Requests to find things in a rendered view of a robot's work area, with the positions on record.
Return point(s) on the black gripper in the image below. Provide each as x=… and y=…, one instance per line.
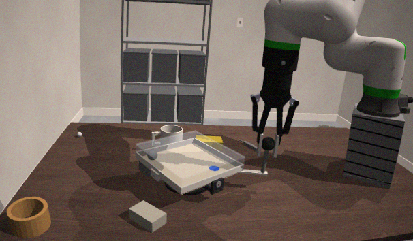
x=280, y=82

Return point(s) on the grey metal mug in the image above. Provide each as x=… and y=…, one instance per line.
x=169, y=130

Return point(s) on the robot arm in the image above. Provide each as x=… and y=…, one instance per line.
x=380, y=60

